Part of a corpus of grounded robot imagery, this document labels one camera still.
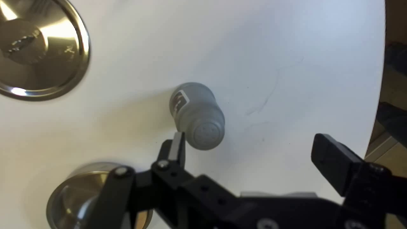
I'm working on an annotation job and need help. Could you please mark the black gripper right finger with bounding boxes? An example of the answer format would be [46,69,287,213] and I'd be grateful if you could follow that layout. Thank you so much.
[311,133,407,229]

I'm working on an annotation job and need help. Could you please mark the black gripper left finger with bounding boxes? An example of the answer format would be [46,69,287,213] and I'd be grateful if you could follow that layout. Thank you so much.
[90,131,240,229]

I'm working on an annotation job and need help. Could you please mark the grey salt shaker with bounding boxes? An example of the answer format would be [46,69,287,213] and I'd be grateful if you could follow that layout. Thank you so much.
[170,82,227,152]

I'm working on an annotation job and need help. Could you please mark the uncovered steel pot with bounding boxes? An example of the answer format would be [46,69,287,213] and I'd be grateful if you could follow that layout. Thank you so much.
[46,162,156,229]

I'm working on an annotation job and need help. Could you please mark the steel pot lid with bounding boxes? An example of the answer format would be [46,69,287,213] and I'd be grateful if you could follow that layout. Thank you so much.
[0,0,92,102]

